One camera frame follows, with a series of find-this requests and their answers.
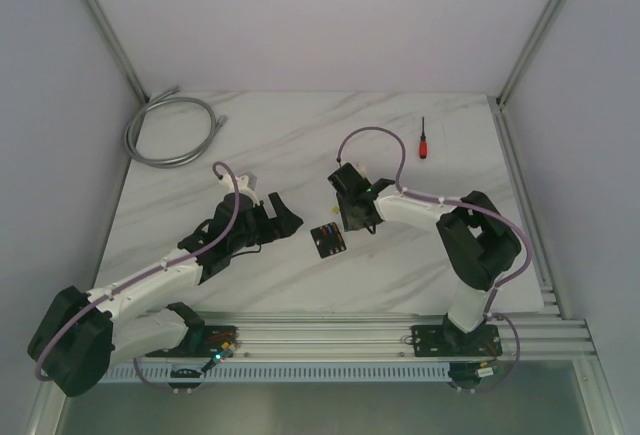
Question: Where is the black fuse box base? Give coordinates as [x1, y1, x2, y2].
[310, 222, 346, 259]

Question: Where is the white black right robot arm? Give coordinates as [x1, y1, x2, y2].
[328, 163, 522, 354]

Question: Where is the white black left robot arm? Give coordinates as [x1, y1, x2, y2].
[27, 193, 303, 397]

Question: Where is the red black screwdriver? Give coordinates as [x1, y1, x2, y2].
[418, 117, 429, 160]

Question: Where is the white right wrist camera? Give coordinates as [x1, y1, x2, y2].
[354, 164, 367, 177]

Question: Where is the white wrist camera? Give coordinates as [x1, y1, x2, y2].
[354, 164, 367, 177]
[219, 173, 260, 205]

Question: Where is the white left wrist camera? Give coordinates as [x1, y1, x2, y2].
[219, 173, 260, 205]

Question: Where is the grey coiled cable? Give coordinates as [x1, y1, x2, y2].
[124, 85, 229, 169]

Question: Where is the aluminium front mounting rail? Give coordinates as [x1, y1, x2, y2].
[134, 309, 596, 359]

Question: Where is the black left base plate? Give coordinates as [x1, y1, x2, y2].
[146, 325, 238, 358]

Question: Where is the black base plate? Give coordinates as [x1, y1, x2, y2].
[410, 324, 503, 358]
[146, 325, 238, 358]

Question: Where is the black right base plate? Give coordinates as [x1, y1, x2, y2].
[410, 324, 503, 358]

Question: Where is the aluminium frame post right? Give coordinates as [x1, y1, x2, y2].
[497, 0, 586, 104]

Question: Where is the aluminium frame post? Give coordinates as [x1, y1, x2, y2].
[81, 0, 148, 103]
[497, 0, 586, 104]

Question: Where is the white slotted cable duct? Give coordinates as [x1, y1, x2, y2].
[102, 361, 451, 384]

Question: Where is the aluminium frame rail right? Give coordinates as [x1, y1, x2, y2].
[488, 97, 565, 319]

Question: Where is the aluminium frame post left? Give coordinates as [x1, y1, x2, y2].
[81, 0, 148, 103]

